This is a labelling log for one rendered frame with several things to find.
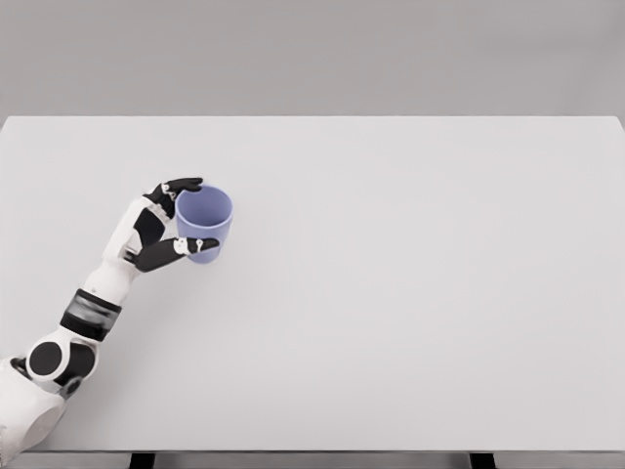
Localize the lavender blue plastic cup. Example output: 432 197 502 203
174 185 234 266

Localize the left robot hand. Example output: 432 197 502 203
101 177 222 274

